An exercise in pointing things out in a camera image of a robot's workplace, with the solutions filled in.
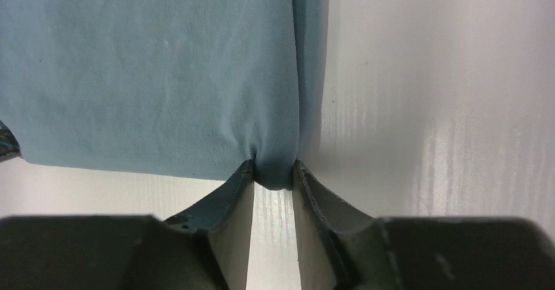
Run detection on grey-blue t shirt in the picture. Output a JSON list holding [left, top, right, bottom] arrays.
[[1, 0, 324, 190]]

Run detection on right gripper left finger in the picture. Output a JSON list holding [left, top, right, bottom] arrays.
[[164, 160, 254, 289]]

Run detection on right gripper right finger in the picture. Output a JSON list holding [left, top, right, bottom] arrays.
[[292, 160, 382, 289]]

